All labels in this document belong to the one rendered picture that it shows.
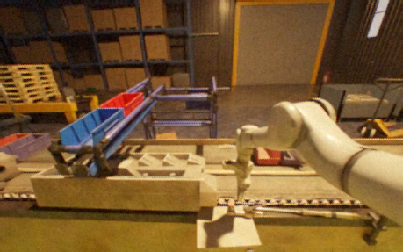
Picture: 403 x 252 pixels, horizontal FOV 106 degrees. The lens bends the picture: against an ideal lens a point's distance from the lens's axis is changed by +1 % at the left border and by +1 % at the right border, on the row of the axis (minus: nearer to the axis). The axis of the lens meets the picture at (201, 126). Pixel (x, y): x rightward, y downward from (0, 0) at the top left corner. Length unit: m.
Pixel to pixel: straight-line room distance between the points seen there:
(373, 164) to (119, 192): 1.01
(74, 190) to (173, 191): 0.58
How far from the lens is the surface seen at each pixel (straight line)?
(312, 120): 0.34
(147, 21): 10.25
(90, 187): 1.12
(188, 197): 0.94
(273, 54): 11.68
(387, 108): 6.14
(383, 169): 0.28
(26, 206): 1.56
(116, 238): 1.37
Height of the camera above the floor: 1.59
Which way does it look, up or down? 23 degrees down
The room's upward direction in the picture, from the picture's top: 2 degrees counter-clockwise
